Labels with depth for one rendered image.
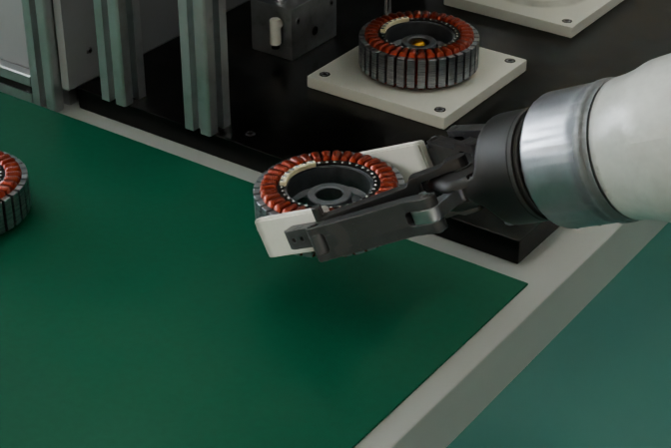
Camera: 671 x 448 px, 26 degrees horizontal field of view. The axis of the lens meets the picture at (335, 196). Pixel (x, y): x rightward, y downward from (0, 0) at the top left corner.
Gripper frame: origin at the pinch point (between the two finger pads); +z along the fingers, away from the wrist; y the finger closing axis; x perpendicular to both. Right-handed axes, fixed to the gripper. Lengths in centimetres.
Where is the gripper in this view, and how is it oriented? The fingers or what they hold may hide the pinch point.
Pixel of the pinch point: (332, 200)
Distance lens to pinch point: 107.6
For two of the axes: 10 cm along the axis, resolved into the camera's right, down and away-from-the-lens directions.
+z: -7.0, 1.2, 7.0
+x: -3.7, -9.0, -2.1
